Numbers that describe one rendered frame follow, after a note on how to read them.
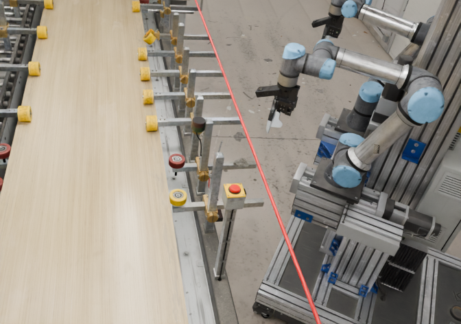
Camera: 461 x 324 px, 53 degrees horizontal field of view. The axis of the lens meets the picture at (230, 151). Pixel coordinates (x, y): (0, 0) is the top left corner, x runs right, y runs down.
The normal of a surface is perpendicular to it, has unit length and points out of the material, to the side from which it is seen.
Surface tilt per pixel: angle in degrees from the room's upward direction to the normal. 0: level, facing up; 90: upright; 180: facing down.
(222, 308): 0
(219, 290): 0
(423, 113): 83
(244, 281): 0
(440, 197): 90
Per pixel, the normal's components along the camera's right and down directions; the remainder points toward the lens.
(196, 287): 0.13, -0.77
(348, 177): -0.34, 0.65
